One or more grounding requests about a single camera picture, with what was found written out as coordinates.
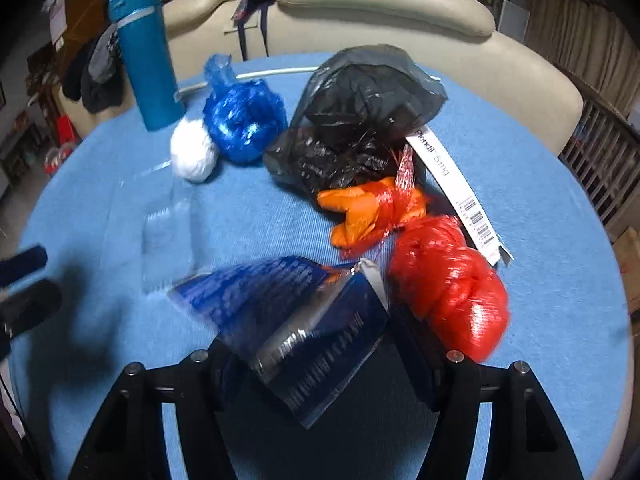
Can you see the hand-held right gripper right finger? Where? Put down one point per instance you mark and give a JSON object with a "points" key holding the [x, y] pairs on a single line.
{"points": [[420, 360]]}

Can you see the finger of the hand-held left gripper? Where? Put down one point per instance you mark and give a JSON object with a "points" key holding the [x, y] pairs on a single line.
{"points": [[25, 262], [30, 305]]}

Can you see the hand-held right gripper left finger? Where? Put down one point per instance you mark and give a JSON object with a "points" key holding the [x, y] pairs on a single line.
{"points": [[210, 375]]}

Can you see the blue foil packet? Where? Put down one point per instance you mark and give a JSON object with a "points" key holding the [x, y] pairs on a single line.
{"points": [[280, 310]]}

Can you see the orange bag with red net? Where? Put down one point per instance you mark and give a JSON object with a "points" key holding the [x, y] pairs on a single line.
{"points": [[365, 205]]}

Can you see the white medicine box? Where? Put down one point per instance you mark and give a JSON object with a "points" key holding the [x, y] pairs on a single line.
{"points": [[450, 180]]}

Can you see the red plastic bag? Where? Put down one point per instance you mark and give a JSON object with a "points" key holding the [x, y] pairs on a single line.
{"points": [[445, 280]]}

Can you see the clear plastic packaging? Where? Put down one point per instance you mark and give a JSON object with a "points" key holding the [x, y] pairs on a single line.
{"points": [[165, 230]]}

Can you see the blue tablecloth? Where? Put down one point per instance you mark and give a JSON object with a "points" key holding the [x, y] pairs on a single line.
{"points": [[550, 210]]}

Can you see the white plastic bag ball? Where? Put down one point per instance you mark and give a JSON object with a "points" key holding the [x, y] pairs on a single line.
{"points": [[192, 152]]}

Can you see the dark clothes pile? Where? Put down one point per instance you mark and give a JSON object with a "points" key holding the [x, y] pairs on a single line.
{"points": [[97, 75]]}

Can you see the cardboard box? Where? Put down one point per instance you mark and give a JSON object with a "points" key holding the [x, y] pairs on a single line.
{"points": [[629, 255]]}

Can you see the teal thermos bottle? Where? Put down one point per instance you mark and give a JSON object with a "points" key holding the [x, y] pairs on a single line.
{"points": [[145, 60]]}

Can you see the blue plastic bag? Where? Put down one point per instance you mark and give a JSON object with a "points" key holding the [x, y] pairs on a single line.
{"points": [[245, 120]]}

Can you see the black plastic bag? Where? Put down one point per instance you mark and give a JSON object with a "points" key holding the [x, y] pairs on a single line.
{"points": [[350, 110]]}

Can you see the brown cabinet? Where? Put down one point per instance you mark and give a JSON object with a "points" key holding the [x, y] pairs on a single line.
{"points": [[90, 5]]}

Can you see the wooden crib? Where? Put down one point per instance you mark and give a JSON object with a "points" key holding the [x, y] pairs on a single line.
{"points": [[605, 160]]}

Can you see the white thin rod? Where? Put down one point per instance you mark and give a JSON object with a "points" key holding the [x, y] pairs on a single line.
{"points": [[250, 75]]}

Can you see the white panel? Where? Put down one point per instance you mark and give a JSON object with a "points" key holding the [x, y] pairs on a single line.
{"points": [[512, 20]]}

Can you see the cream leather sofa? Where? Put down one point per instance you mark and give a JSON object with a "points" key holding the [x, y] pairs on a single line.
{"points": [[375, 5]]}

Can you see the beige curtain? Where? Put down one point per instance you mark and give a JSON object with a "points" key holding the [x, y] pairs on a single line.
{"points": [[575, 25]]}

